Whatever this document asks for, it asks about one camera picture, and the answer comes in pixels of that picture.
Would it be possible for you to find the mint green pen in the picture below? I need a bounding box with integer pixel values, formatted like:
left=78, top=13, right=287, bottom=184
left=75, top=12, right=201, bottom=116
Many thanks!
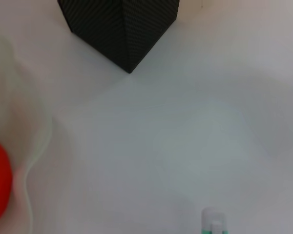
left=201, top=207, right=229, bottom=234

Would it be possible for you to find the black mesh pen holder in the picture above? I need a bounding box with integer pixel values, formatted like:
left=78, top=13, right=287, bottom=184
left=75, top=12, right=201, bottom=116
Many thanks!
left=57, top=0, right=180, bottom=75

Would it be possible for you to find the green glass fruit plate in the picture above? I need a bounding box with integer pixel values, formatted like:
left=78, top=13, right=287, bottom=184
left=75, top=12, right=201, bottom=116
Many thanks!
left=0, top=36, right=55, bottom=234

